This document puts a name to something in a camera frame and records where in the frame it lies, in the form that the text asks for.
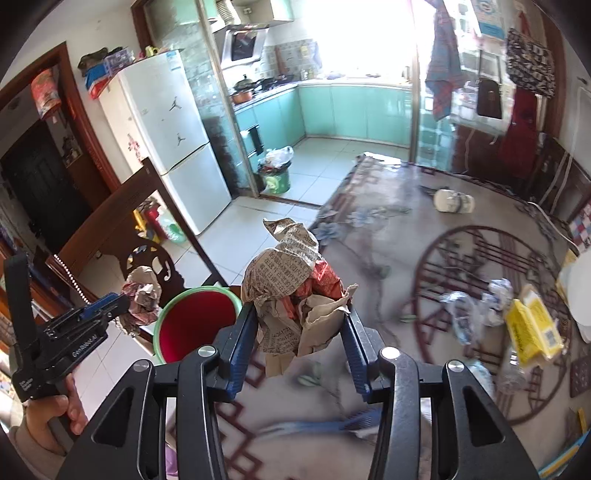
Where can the red fire extinguisher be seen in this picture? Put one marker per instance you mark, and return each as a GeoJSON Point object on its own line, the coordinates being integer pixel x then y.
{"type": "Point", "coordinates": [152, 221]}

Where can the plaid hanging cloth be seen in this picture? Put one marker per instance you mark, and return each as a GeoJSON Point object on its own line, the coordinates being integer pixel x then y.
{"type": "Point", "coordinates": [443, 74]}

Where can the dark green bag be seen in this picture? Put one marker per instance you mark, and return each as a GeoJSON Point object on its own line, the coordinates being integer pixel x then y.
{"type": "Point", "coordinates": [94, 59]}

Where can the red hanging decoration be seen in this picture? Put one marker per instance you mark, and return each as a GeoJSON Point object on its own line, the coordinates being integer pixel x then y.
{"type": "Point", "coordinates": [45, 92]}

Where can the small paper wad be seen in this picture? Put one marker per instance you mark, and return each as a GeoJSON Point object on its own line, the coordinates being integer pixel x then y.
{"type": "Point", "coordinates": [141, 295]}

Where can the person's left hand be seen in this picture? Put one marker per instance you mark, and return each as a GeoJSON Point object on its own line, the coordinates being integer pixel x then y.
{"type": "Point", "coordinates": [51, 410]}

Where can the range hood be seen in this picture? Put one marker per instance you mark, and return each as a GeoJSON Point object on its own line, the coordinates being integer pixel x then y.
{"type": "Point", "coordinates": [242, 46]}

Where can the green plastic bottle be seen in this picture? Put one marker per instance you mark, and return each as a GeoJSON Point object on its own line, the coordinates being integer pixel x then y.
{"type": "Point", "coordinates": [173, 230]}

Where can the dark red coaster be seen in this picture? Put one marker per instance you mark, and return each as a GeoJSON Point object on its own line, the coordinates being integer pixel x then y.
{"type": "Point", "coordinates": [581, 376]}

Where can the carved wooden chair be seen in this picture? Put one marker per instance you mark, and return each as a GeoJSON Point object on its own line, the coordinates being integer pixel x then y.
{"type": "Point", "coordinates": [111, 217]}

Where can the dark wooden chair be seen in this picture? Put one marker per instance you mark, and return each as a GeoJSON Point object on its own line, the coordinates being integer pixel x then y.
{"type": "Point", "coordinates": [549, 175]}

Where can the white plastic bag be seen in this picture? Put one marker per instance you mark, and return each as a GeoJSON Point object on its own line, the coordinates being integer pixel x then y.
{"type": "Point", "coordinates": [279, 156]}

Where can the green kitchen waste bin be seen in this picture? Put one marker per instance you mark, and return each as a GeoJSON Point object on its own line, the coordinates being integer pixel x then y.
{"type": "Point", "coordinates": [277, 182]}

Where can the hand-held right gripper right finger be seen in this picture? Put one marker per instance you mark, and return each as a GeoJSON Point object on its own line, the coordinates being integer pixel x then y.
{"type": "Point", "coordinates": [358, 357]}

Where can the black handbag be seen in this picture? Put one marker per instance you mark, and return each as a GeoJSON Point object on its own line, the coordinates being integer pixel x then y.
{"type": "Point", "coordinates": [489, 97]}

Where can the brown newspaper ball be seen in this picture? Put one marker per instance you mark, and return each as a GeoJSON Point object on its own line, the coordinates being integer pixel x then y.
{"type": "Point", "coordinates": [286, 272]}

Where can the wooden cutting board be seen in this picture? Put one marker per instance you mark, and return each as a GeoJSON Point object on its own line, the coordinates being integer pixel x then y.
{"type": "Point", "coordinates": [285, 60]}

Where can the red hanging garment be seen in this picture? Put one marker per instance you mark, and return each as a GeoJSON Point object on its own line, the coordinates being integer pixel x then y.
{"type": "Point", "coordinates": [517, 134]}

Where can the crumpled clear plastic wrapper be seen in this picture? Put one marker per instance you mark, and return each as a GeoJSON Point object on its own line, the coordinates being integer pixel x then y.
{"type": "Point", "coordinates": [489, 378]}
{"type": "Point", "coordinates": [498, 300]}
{"type": "Point", "coordinates": [461, 314]}

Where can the white refrigerator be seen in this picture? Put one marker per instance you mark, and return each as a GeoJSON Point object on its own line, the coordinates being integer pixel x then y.
{"type": "Point", "coordinates": [171, 124]}

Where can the black wok with lid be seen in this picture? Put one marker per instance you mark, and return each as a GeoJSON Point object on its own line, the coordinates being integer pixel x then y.
{"type": "Point", "coordinates": [245, 83]}

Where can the black and white patterned bag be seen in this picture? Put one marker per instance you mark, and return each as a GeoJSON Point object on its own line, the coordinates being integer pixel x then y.
{"type": "Point", "coordinates": [528, 60]}

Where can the orange pot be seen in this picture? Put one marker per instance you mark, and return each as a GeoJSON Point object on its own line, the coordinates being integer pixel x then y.
{"type": "Point", "coordinates": [241, 96]}

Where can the red bucket with green rim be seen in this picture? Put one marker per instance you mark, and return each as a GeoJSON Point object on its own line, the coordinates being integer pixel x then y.
{"type": "Point", "coordinates": [194, 318]}

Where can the blue and red box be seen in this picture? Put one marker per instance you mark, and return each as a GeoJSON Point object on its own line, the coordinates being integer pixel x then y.
{"type": "Point", "coordinates": [98, 81]}

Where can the yellow cardboard box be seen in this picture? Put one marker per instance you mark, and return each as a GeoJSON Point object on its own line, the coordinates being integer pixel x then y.
{"type": "Point", "coordinates": [531, 327]}

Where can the white round dish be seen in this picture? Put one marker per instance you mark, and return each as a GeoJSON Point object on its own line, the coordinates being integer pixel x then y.
{"type": "Point", "coordinates": [581, 295]}

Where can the person's left forearm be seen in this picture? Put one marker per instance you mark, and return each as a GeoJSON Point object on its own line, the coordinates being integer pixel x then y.
{"type": "Point", "coordinates": [32, 461]}

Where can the yellow plastic container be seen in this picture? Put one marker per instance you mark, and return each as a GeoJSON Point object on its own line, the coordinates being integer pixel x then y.
{"type": "Point", "coordinates": [140, 226]}

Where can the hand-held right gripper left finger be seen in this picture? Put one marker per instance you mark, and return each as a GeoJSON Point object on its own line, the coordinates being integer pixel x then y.
{"type": "Point", "coordinates": [240, 357]}

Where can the floral printed tablecloth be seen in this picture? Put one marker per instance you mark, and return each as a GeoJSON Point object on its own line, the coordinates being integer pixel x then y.
{"type": "Point", "coordinates": [392, 240]}

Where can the clear plastic box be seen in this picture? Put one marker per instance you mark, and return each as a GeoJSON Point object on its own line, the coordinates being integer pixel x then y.
{"type": "Point", "coordinates": [119, 57]}

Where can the teal kitchen cabinets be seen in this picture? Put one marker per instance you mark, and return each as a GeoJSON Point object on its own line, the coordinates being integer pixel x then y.
{"type": "Point", "coordinates": [351, 110]}

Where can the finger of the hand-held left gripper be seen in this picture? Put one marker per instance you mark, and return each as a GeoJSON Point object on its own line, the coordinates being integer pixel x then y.
{"type": "Point", "coordinates": [106, 305]}
{"type": "Point", "coordinates": [78, 325]}

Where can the white jar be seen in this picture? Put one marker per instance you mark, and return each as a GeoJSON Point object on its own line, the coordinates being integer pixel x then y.
{"type": "Point", "coordinates": [452, 201]}

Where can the blue and white wall calendar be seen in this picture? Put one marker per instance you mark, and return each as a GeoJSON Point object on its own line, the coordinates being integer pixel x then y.
{"type": "Point", "coordinates": [490, 18]}

